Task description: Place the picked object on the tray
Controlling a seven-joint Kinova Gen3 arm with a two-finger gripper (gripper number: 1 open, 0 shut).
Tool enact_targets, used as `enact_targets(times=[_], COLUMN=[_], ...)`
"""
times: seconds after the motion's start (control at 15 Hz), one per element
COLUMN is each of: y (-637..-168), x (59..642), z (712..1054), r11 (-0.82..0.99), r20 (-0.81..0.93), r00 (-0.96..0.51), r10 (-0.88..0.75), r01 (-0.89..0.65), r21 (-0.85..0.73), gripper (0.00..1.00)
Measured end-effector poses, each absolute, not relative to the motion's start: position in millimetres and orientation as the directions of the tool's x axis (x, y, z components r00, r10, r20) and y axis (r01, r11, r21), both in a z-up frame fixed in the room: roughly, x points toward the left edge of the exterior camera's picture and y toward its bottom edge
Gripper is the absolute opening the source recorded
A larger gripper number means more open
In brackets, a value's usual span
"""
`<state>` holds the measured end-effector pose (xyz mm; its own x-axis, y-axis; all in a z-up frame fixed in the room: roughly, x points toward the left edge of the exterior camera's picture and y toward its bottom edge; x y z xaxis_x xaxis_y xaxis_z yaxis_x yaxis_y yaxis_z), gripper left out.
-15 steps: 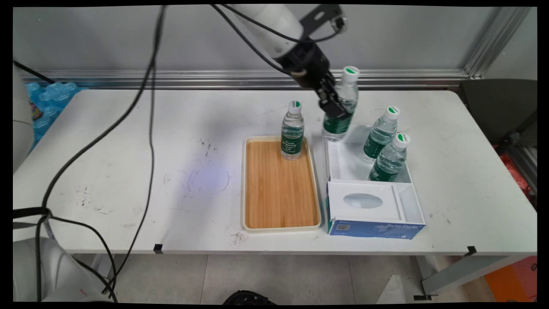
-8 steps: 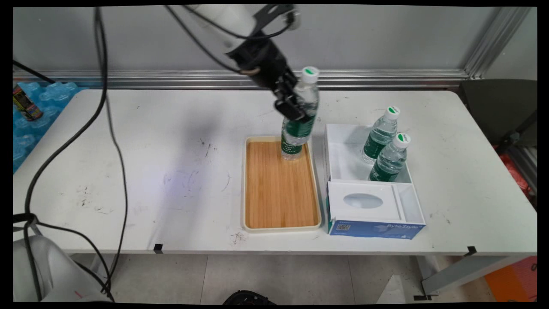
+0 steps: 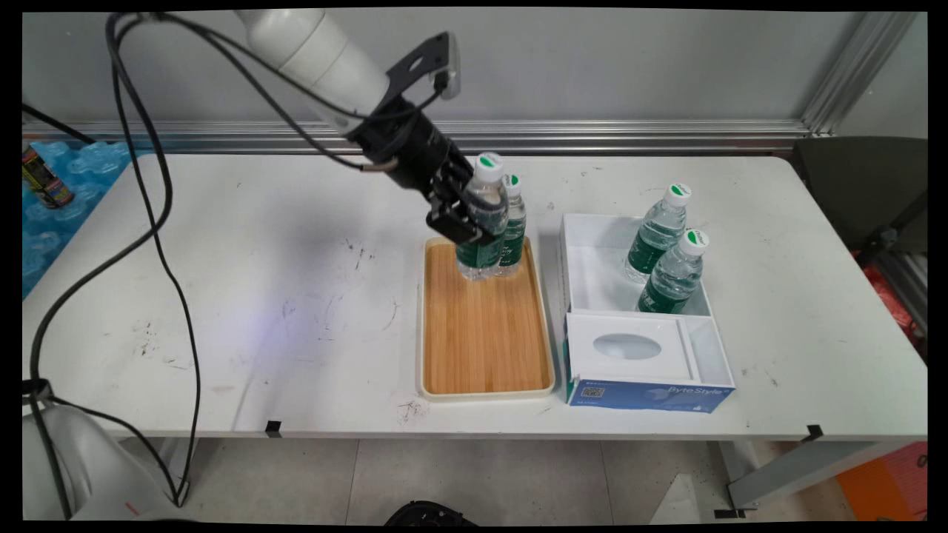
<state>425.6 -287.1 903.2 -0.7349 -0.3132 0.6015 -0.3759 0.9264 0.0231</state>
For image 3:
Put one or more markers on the wooden tray with cream rim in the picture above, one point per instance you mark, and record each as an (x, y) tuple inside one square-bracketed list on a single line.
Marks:
[(481, 340)]

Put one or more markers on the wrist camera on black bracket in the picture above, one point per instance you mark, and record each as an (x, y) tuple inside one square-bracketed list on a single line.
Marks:
[(437, 63)]

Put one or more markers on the green label water bottle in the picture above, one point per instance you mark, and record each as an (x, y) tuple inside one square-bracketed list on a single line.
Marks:
[(515, 229), (489, 200), (655, 233), (672, 281)]

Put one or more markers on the horizontal aluminium rail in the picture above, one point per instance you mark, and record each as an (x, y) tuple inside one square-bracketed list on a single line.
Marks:
[(666, 137)]

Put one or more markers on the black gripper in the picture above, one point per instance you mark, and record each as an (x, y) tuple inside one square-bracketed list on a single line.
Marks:
[(407, 148)]

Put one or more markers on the orange floor mat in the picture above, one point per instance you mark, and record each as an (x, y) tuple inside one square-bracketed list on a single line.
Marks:
[(885, 485)]

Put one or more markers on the red bag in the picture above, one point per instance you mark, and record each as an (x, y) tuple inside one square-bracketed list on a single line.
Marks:
[(892, 303)]

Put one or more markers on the white table leg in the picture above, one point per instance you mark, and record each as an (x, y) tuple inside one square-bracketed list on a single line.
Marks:
[(800, 470), (167, 463)]

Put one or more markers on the black chair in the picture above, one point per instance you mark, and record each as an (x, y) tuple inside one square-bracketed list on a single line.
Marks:
[(859, 185)]

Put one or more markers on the black round object on floor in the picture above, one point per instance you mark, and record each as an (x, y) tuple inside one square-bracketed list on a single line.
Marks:
[(429, 514)]

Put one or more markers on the white and blue cardboard box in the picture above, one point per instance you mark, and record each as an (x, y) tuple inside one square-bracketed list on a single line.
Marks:
[(637, 359)]

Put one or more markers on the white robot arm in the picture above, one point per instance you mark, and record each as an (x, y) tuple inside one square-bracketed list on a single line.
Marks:
[(318, 52)]

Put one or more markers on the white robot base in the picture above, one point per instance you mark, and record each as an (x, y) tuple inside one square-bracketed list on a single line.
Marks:
[(81, 466)]

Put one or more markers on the dark spray can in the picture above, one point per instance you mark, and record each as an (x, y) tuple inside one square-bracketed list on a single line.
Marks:
[(46, 181)]

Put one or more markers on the slanted aluminium post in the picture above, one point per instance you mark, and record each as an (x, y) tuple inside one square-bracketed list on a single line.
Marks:
[(852, 74)]

